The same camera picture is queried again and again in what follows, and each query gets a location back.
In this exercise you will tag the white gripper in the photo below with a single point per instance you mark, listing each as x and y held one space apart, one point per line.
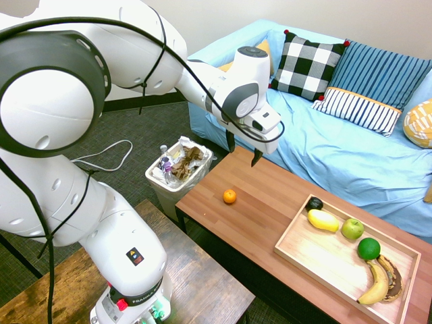
266 143

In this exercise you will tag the orange tangerine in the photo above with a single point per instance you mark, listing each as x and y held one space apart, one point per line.
229 196

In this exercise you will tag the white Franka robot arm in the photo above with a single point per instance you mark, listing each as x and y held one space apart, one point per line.
50 101

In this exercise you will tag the light wooden tray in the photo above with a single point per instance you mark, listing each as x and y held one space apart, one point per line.
320 256

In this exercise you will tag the crumpled brown paper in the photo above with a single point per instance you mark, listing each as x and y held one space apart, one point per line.
189 158

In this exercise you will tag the crumpled white paper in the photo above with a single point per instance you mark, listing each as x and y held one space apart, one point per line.
184 142

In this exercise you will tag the reddish wooden coffee table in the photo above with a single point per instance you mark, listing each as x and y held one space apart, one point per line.
256 209

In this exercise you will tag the light blue sofa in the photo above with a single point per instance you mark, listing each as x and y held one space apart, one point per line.
320 152

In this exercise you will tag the clear plastic water bottle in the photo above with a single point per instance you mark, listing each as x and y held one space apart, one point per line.
165 163

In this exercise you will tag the black avocado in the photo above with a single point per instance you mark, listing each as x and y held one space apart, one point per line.
314 203

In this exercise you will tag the cream plastic trash bin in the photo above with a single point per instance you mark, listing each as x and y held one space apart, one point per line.
168 199

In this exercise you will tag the black white checkered pillow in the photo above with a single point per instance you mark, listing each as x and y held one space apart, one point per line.
303 67

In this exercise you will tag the plain mustard pillow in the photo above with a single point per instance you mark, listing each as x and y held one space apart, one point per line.
266 47

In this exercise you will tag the yellow lemon squash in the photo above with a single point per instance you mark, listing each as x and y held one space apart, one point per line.
322 220

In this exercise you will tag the white navy striped pillow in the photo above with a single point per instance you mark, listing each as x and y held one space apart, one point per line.
357 109

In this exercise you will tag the rustic dark wood robot table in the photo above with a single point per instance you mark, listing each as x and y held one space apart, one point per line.
202 276

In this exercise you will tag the green apple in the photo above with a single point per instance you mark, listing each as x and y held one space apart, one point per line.
352 229

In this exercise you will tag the blue striped pillow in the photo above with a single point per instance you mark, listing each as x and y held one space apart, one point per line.
374 77

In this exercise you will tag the green lime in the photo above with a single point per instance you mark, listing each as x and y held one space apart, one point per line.
369 248

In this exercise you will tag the yellow patterned bolster pillow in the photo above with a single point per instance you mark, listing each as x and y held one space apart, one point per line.
420 125

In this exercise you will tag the mustard striped pillow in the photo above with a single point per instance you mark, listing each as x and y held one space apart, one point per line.
428 194

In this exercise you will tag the yellow banana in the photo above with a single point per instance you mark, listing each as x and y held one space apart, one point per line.
378 287

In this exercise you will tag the brown overripe banana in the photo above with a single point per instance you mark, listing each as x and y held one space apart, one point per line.
394 276

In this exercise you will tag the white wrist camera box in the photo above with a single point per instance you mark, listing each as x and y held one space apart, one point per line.
268 118

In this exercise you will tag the black camera tripod stand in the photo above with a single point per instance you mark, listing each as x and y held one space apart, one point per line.
20 257

